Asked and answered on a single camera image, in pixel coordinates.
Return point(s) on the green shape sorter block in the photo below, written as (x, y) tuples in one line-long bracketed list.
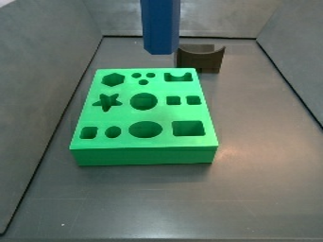
[(144, 116)]

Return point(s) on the dark curved cradle block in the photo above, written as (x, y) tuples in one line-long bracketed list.
[(200, 56)]

